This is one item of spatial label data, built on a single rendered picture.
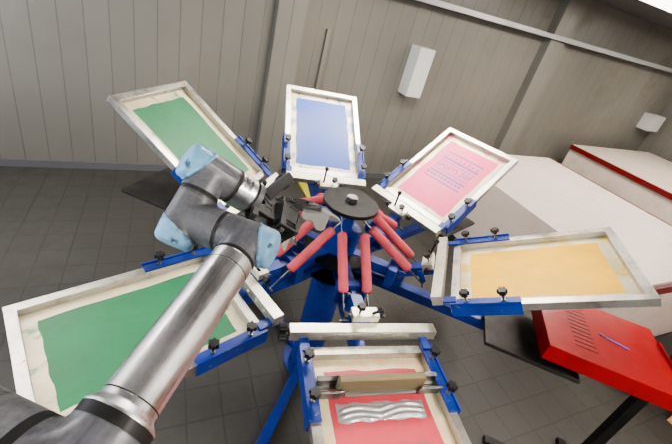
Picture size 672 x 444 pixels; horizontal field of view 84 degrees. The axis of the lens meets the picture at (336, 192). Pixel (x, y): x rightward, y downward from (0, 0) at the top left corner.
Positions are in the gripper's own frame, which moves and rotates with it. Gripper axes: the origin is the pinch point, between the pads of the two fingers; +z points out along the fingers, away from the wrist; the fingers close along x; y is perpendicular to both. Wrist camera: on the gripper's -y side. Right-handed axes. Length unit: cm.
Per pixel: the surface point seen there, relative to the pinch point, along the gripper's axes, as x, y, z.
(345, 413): -50, 23, 66
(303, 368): -59, 9, 51
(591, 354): 18, -9, 161
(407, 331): -37, -12, 92
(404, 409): -38, 20, 86
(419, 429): -34, 26, 89
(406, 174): -46, -141, 124
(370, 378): -40, 12, 68
